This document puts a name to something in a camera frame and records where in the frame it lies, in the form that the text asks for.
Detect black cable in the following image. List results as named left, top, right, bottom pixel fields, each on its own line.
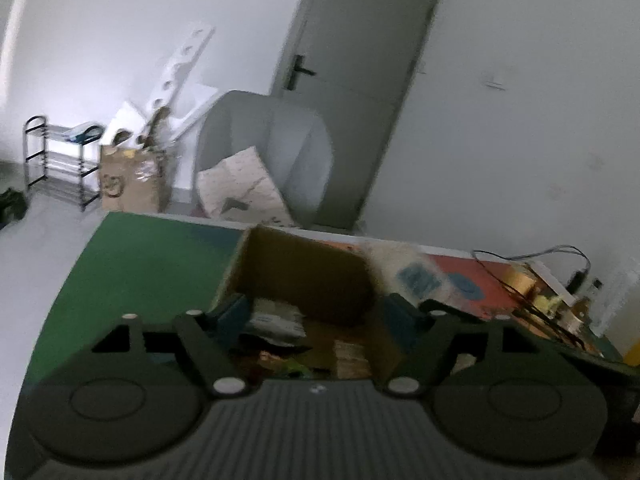
left=472, top=245, right=591, bottom=281

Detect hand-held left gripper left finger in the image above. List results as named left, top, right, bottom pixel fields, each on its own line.
left=92, top=293, right=251, bottom=398

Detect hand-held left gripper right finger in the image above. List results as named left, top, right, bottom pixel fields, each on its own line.
left=382, top=293, right=543, bottom=396

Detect brown glass bottle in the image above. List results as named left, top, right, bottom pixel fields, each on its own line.
left=570, top=277, right=603, bottom=333

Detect white perforated board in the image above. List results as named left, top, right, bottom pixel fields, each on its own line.
left=142, top=22, right=217, bottom=136

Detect clear pack yellow pastries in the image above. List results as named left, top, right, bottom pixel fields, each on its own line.
left=332, top=340, right=373, bottom=378

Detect brown cardboard box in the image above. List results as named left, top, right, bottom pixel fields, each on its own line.
left=210, top=225, right=408, bottom=381

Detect grey door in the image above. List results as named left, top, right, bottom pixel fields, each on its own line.
left=272, top=0, right=443, bottom=231

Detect brown paper bag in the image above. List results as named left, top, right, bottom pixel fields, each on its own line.
left=100, top=142, right=168, bottom=213

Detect black shoes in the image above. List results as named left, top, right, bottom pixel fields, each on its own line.
left=0, top=187, right=28, bottom=226

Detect black shoe rack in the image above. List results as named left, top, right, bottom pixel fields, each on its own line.
left=22, top=116, right=103, bottom=211

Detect white power strip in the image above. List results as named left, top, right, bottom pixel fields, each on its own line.
left=527, top=260, right=576, bottom=306

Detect black door handle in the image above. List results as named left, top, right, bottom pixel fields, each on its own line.
left=285, top=54, right=317, bottom=91

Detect white packet blue label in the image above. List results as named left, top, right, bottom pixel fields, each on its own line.
left=367, top=242, right=453, bottom=308

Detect grey armchair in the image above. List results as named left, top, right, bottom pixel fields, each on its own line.
left=192, top=91, right=335, bottom=228

